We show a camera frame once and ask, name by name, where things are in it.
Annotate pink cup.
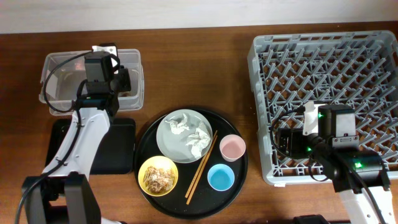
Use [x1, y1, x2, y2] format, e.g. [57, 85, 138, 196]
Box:
[220, 134, 246, 162]

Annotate blue cup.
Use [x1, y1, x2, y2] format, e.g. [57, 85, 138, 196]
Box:
[207, 164, 235, 192]

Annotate white tissue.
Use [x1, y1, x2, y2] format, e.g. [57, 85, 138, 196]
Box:
[186, 121, 211, 159]
[165, 113, 190, 135]

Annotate yellow bowl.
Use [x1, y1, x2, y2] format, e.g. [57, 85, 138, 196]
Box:
[137, 156, 178, 197]

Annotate food scraps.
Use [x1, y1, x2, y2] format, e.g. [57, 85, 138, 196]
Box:
[143, 166, 175, 194]

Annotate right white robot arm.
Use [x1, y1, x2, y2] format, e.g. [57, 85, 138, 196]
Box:
[270, 101, 396, 223]

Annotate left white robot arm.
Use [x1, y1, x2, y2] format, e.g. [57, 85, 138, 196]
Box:
[15, 51, 131, 223]

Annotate clear plastic waste bin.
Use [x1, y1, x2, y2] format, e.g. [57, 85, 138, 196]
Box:
[39, 49, 144, 116]

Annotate grey dishwasher rack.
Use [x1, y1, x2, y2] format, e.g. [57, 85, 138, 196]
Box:
[247, 30, 397, 187]

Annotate black rectangular tray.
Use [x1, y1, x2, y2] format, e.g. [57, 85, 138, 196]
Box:
[45, 118, 136, 175]

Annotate grey round plate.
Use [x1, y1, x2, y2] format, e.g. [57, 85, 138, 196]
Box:
[156, 109, 213, 164]

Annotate wooden chopstick right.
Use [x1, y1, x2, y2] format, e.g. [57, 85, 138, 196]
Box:
[186, 134, 218, 205]

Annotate round black serving tray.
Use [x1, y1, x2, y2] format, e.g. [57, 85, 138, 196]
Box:
[141, 108, 248, 220]

